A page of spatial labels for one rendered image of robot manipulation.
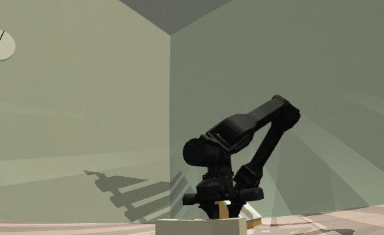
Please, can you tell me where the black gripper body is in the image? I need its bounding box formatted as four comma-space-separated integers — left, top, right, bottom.
182, 166, 264, 206

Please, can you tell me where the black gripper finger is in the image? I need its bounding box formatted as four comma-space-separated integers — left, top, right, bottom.
227, 202, 247, 218
198, 204, 219, 219

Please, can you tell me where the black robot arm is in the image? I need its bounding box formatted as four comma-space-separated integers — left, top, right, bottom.
183, 95, 301, 201

